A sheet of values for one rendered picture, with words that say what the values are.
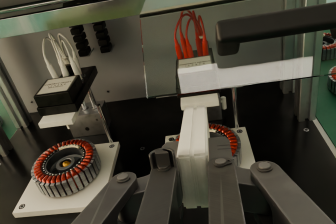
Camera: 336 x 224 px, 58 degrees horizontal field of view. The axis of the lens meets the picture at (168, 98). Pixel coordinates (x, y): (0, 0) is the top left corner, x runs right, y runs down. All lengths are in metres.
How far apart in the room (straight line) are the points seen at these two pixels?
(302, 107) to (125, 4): 0.36
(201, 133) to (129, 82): 0.57
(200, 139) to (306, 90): 0.43
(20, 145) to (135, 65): 0.31
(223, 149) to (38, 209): 0.42
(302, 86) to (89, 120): 0.41
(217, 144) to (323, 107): 0.53
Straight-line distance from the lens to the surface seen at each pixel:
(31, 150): 0.71
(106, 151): 0.59
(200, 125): 0.17
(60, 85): 0.56
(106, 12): 0.50
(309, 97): 0.60
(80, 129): 0.67
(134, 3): 0.49
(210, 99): 0.48
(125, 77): 0.72
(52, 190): 0.53
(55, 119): 0.54
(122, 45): 0.69
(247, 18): 0.24
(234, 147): 0.48
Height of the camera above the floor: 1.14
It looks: 31 degrees down
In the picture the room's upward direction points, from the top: 12 degrees counter-clockwise
